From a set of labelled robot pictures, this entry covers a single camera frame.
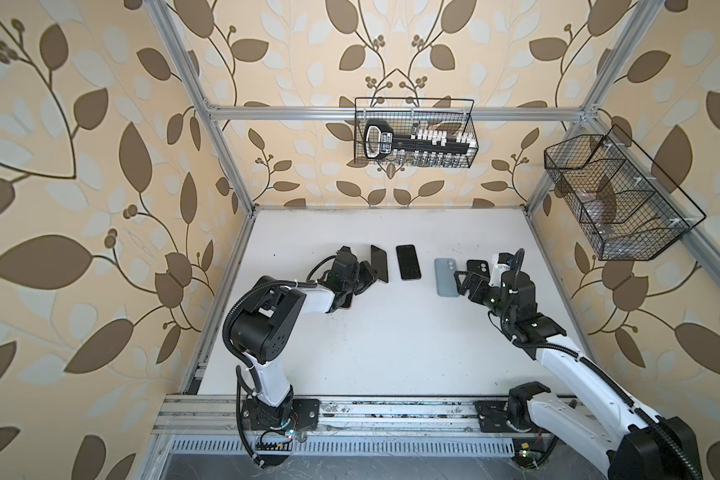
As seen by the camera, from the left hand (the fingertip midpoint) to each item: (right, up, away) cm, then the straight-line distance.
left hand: (385, 267), depth 93 cm
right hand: (+23, -3, -10) cm, 25 cm away
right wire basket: (+59, +17, -19) cm, 64 cm away
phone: (-2, +1, +8) cm, 8 cm away
